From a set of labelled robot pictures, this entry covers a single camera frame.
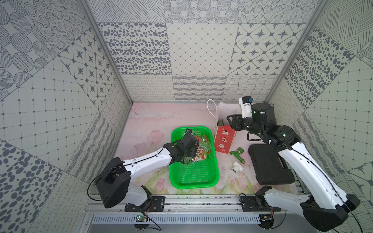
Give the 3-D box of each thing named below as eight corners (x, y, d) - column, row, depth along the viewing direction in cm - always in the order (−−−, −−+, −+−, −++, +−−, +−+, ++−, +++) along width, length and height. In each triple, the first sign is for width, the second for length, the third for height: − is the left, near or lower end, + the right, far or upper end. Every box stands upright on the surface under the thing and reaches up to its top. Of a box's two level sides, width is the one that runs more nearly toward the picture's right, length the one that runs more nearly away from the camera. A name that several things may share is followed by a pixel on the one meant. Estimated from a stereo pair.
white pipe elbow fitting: (237, 175, 85) (238, 173, 83) (229, 167, 88) (230, 166, 86) (242, 169, 88) (244, 167, 85) (235, 162, 91) (236, 160, 88)
